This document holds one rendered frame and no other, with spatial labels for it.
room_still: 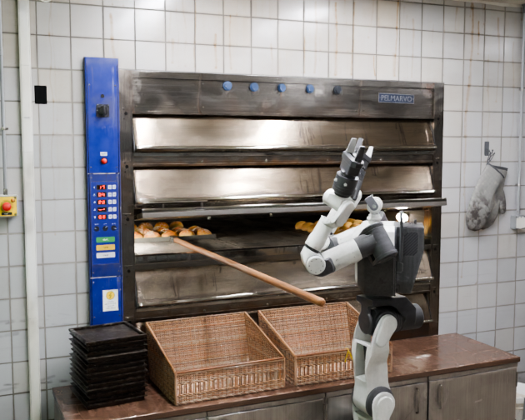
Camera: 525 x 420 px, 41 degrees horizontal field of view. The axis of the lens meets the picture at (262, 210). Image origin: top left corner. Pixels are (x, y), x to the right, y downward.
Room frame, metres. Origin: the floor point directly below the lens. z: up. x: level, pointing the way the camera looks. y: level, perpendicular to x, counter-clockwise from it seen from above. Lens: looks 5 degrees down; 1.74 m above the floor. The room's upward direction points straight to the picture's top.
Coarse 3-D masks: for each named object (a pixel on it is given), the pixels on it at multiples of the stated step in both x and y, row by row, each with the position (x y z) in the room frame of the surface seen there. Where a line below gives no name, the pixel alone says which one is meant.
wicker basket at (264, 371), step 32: (192, 320) 3.57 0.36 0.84; (224, 320) 3.64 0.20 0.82; (160, 352) 3.26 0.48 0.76; (192, 352) 3.53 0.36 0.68; (224, 352) 3.59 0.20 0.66; (256, 352) 3.56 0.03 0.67; (160, 384) 3.25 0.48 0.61; (192, 384) 3.30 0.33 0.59; (224, 384) 3.31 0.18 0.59; (256, 384) 3.22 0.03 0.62
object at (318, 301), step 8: (176, 240) 3.94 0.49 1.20; (192, 248) 3.68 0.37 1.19; (200, 248) 3.59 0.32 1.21; (208, 256) 3.45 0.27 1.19; (216, 256) 3.37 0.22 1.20; (232, 264) 3.16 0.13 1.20; (240, 264) 3.11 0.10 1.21; (248, 272) 2.99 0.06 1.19; (256, 272) 2.93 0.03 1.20; (264, 280) 2.84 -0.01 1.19; (272, 280) 2.78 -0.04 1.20; (280, 288) 2.72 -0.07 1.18; (288, 288) 2.64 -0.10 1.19; (296, 288) 2.60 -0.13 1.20; (304, 296) 2.52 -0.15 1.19; (312, 296) 2.48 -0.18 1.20; (320, 304) 2.43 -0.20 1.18
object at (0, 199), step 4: (0, 196) 3.18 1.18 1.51; (4, 196) 3.19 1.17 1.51; (8, 196) 3.19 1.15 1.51; (12, 196) 3.20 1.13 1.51; (16, 196) 3.20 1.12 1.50; (0, 200) 3.18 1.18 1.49; (4, 200) 3.18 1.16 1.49; (8, 200) 3.19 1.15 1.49; (16, 200) 3.20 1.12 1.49; (0, 204) 3.17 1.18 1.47; (12, 204) 3.20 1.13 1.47; (16, 204) 3.20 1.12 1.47; (0, 208) 3.17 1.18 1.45; (12, 208) 3.20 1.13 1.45; (16, 208) 3.20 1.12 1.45; (0, 212) 3.17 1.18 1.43; (4, 212) 3.18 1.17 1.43; (8, 212) 3.19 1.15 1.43; (12, 212) 3.20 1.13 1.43; (16, 212) 3.20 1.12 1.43; (0, 216) 3.17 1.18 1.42; (4, 216) 3.18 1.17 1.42; (8, 216) 3.19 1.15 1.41; (12, 216) 3.20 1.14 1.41; (16, 216) 3.20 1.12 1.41
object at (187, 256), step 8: (424, 240) 4.19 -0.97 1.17; (240, 248) 3.77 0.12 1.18; (248, 248) 3.77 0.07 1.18; (256, 248) 3.77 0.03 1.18; (264, 248) 3.78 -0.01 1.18; (272, 248) 3.79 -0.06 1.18; (280, 248) 3.81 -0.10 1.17; (288, 248) 3.83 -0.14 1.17; (296, 248) 3.85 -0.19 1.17; (136, 256) 3.51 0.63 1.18; (144, 256) 3.51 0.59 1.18; (152, 256) 3.53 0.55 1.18; (160, 256) 3.54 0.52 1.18; (168, 256) 3.56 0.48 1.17; (176, 256) 3.58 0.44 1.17; (184, 256) 3.59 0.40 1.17; (192, 256) 3.61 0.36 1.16; (200, 256) 3.63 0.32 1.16; (224, 256) 3.68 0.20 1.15; (232, 256) 3.70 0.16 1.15; (240, 256) 3.72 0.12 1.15; (248, 256) 3.74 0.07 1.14; (256, 256) 3.75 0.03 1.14; (136, 264) 3.49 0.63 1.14
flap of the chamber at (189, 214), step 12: (360, 204) 3.84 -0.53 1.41; (384, 204) 3.90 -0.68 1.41; (396, 204) 3.93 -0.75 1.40; (408, 204) 3.97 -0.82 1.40; (420, 204) 4.00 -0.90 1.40; (432, 204) 4.03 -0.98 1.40; (444, 204) 4.06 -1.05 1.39; (144, 216) 3.36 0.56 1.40; (156, 216) 3.38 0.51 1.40; (168, 216) 3.41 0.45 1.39; (180, 216) 3.43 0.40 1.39; (192, 216) 3.47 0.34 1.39; (204, 216) 3.55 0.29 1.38; (216, 216) 3.63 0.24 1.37; (228, 216) 3.72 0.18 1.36
